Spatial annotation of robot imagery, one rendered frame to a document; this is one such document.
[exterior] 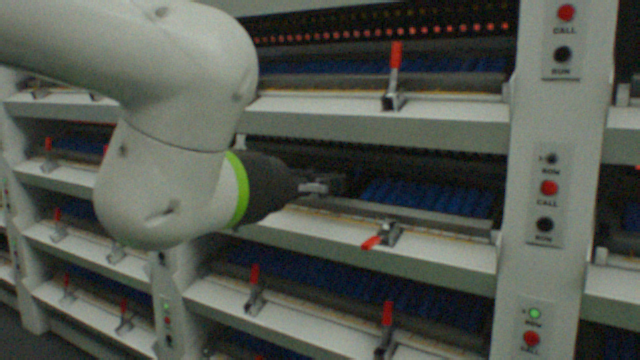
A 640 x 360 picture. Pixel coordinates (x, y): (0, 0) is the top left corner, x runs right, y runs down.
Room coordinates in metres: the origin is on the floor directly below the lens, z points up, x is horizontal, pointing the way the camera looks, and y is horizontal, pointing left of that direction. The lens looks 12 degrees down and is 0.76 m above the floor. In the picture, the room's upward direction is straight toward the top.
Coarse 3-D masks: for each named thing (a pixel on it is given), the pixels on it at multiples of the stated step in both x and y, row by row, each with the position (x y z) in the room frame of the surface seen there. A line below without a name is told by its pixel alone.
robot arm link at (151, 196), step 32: (128, 128) 0.37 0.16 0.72; (128, 160) 0.37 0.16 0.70; (160, 160) 0.37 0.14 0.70; (192, 160) 0.38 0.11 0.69; (224, 160) 0.46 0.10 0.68; (96, 192) 0.39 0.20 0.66; (128, 192) 0.37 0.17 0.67; (160, 192) 0.37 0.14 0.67; (192, 192) 0.39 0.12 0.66; (224, 192) 0.44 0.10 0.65; (128, 224) 0.37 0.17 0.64; (160, 224) 0.37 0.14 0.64; (192, 224) 0.40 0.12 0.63; (224, 224) 0.46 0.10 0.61
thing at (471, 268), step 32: (384, 160) 0.79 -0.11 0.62; (416, 160) 0.75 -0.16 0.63; (448, 160) 0.72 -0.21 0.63; (480, 192) 0.69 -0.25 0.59; (256, 224) 0.73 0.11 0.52; (288, 224) 0.71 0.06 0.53; (320, 224) 0.69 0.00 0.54; (352, 224) 0.68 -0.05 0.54; (352, 256) 0.64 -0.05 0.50; (384, 256) 0.61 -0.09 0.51; (416, 256) 0.58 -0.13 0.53; (448, 256) 0.57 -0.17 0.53; (480, 256) 0.56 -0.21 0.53; (480, 288) 0.54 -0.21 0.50
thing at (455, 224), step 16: (320, 208) 0.71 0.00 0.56; (336, 208) 0.70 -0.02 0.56; (352, 208) 0.68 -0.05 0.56; (368, 208) 0.67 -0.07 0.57; (384, 208) 0.66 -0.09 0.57; (400, 208) 0.65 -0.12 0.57; (368, 224) 0.65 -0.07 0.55; (416, 224) 0.63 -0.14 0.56; (432, 224) 0.61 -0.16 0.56; (448, 224) 0.60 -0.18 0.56; (464, 224) 0.59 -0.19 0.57; (480, 224) 0.58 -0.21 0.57; (448, 240) 0.59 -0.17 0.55
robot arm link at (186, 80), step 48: (0, 0) 0.31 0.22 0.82; (48, 0) 0.32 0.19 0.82; (96, 0) 0.34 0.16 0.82; (144, 0) 0.36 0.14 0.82; (0, 48) 0.32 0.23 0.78; (48, 48) 0.33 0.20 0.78; (96, 48) 0.33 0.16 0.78; (144, 48) 0.35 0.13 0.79; (192, 48) 0.36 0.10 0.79; (240, 48) 0.38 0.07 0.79; (144, 96) 0.36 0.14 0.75; (192, 96) 0.36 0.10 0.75; (240, 96) 0.39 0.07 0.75; (192, 144) 0.37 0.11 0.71
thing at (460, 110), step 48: (480, 0) 0.69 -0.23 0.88; (288, 48) 0.89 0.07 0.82; (336, 48) 0.84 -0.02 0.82; (384, 48) 0.79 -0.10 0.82; (432, 48) 0.75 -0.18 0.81; (480, 48) 0.70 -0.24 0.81; (288, 96) 0.75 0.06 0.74; (336, 96) 0.70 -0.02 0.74; (384, 96) 0.62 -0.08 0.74; (432, 96) 0.62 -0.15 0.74; (480, 96) 0.59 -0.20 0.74; (432, 144) 0.59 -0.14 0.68; (480, 144) 0.55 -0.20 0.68
